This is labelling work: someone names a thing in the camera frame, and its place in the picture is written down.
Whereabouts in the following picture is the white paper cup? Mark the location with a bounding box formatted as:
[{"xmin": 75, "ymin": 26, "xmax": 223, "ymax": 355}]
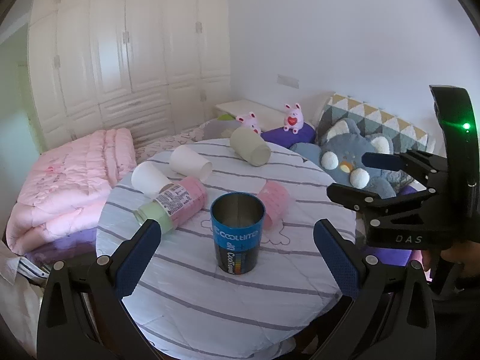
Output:
[
  {"xmin": 131, "ymin": 162, "xmax": 172, "ymax": 198},
  {"xmin": 169, "ymin": 145, "xmax": 212, "ymax": 182}
]

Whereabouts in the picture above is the black blue CoolTowel cup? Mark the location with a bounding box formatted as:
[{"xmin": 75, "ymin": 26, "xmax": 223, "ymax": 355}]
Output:
[{"xmin": 210, "ymin": 192, "xmax": 265, "ymax": 275}]

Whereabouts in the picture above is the grey blue cat plush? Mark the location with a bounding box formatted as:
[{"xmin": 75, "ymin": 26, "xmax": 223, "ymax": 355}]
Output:
[{"xmin": 290, "ymin": 118, "xmax": 413, "ymax": 198}]

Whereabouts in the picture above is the triangle pattern pillow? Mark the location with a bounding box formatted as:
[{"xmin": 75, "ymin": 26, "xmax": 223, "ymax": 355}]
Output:
[{"xmin": 316, "ymin": 94, "xmax": 435, "ymax": 153}]

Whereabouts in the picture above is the pink ribbed cup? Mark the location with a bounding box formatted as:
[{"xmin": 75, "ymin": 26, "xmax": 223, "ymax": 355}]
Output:
[{"xmin": 257, "ymin": 180, "xmax": 290, "ymax": 230}]

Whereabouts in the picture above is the pink folded quilt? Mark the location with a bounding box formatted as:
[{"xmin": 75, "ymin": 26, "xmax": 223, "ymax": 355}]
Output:
[{"xmin": 6, "ymin": 128, "xmax": 137, "ymax": 255}]

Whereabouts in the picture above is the grey-beige paper cup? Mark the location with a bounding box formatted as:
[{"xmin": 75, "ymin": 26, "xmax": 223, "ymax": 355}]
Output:
[{"xmin": 229, "ymin": 127, "xmax": 271, "ymax": 167}]

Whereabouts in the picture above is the person's hand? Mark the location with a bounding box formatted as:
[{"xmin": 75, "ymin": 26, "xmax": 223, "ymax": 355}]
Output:
[{"xmin": 421, "ymin": 241, "xmax": 480, "ymax": 278}]

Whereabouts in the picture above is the pink pig plush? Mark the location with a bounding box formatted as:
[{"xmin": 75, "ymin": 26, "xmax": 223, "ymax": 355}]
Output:
[
  {"xmin": 283, "ymin": 103, "xmax": 304, "ymax": 134},
  {"xmin": 236, "ymin": 111, "xmax": 262, "ymax": 135}
]

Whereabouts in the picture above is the pink pig plush right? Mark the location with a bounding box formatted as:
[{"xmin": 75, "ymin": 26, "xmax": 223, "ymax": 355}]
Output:
[{"xmin": 283, "ymin": 103, "xmax": 304, "ymax": 134}]

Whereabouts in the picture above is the grey flower pillow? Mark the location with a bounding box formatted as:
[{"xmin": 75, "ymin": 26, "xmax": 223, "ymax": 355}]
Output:
[{"xmin": 202, "ymin": 115, "xmax": 241, "ymax": 140}]

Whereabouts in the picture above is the purple cushion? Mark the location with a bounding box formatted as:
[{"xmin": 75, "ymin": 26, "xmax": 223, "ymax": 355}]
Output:
[{"xmin": 260, "ymin": 123, "xmax": 316, "ymax": 149}]

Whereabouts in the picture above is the white bedside table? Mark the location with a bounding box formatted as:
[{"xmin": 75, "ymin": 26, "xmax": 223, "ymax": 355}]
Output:
[{"xmin": 214, "ymin": 99, "xmax": 285, "ymax": 131}]

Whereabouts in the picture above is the pink patterned bed sheet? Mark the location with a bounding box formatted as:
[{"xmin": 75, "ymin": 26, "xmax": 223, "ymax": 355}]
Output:
[{"xmin": 135, "ymin": 124, "xmax": 207, "ymax": 164}]

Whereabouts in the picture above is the striped white table cloth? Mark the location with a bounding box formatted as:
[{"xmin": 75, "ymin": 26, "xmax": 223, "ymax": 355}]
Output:
[{"xmin": 95, "ymin": 138, "xmax": 357, "ymax": 360}]

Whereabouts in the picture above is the white wardrobe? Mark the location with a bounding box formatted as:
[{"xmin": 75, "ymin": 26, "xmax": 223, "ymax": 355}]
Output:
[{"xmin": 28, "ymin": 0, "xmax": 231, "ymax": 149}]

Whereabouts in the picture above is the pink green labelled bottle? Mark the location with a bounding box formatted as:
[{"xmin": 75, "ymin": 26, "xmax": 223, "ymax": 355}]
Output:
[{"xmin": 133, "ymin": 176, "xmax": 208, "ymax": 235}]

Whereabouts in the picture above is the pink pig plush left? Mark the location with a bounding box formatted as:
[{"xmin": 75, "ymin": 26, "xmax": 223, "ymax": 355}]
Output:
[{"xmin": 236, "ymin": 111, "xmax": 262, "ymax": 135}]

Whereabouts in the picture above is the wall socket plate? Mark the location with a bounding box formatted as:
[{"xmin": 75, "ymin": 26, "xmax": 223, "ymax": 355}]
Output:
[{"xmin": 277, "ymin": 74, "xmax": 299, "ymax": 89}]

